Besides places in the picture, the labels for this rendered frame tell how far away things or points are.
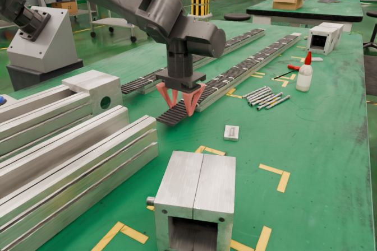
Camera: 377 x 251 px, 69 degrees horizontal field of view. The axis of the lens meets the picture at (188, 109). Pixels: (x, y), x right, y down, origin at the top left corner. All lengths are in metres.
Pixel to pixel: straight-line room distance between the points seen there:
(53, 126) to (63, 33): 0.57
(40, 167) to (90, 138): 0.09
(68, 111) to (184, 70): 0.26
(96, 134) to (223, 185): 0.26
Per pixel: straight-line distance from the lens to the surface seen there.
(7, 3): 1.03
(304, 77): 0.86
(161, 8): 0.53
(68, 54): 1.13
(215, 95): 0.76
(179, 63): 0.58
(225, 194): 0.33
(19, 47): 1.19
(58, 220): 0.44
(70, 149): 0.49
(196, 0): 7.10
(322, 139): 0.66
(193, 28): 0.54
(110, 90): 0.67
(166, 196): 0.33
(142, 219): 0.44
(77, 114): 0.63
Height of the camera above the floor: 1.11
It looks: 28 degrees down
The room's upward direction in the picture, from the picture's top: straight up
